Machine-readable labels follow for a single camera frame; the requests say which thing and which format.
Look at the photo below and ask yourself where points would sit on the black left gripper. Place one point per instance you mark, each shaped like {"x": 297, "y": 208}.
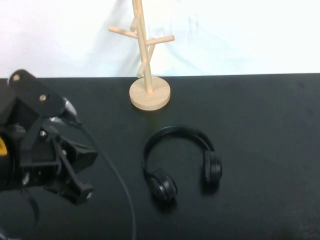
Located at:
{"x": 35, "y": 160}

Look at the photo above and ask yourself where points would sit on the black over-ear headphones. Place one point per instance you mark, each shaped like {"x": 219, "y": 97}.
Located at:
{"x": 212, "y": 167}

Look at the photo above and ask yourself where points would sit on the wooden headphone stand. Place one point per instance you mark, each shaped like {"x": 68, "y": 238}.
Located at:
{"x": 150, "y": 100}

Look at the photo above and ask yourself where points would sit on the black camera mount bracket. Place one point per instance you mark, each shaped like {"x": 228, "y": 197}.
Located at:
{"x": 32, "y": 87}

